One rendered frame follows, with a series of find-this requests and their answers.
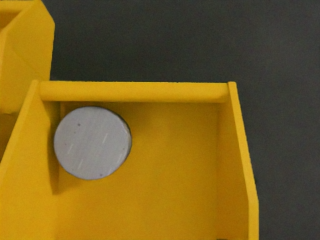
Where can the grey metal disc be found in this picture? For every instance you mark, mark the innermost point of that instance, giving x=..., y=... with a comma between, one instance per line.
x=92, y=142

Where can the yellow bin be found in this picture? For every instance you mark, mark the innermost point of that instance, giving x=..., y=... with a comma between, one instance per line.
x=188, y=175
x=25, y=55

